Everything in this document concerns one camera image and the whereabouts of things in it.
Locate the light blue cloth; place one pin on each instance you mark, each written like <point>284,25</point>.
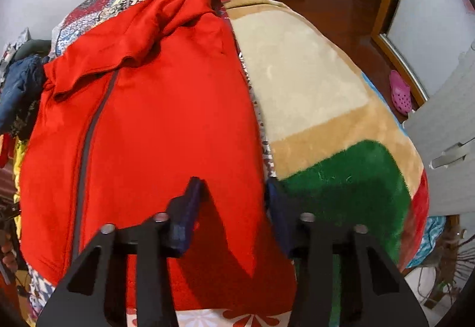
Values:
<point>426,241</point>

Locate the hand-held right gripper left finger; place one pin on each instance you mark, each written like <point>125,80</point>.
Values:
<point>183,223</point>

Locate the grey cushion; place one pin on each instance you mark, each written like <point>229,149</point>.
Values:
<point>33,48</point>

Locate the multicolour plush blanket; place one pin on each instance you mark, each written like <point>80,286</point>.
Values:
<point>315,82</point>

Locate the dark patterned folded cloth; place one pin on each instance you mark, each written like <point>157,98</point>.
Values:
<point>24,121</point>

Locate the person's left hand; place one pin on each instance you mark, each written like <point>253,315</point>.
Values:
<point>7,251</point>

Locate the yellow cloth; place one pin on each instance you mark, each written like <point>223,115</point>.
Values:
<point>17,171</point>

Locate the folded blue jeans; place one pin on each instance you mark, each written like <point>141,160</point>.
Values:
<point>20,89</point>

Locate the red zip jacket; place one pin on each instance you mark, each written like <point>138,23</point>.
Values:
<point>167,108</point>

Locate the pile of clutter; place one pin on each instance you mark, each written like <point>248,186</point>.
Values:
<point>13,47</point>

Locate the white ribbed panel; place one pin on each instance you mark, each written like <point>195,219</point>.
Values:
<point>445,141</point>

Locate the pink clog shoe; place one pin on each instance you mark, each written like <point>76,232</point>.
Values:
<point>400,93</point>

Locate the white standing fan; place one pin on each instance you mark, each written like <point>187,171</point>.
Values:
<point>445,267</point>

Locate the white red floral sheet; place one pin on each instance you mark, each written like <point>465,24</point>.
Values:
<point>207,319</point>

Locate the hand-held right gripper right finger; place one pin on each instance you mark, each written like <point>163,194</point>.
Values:
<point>282,223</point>

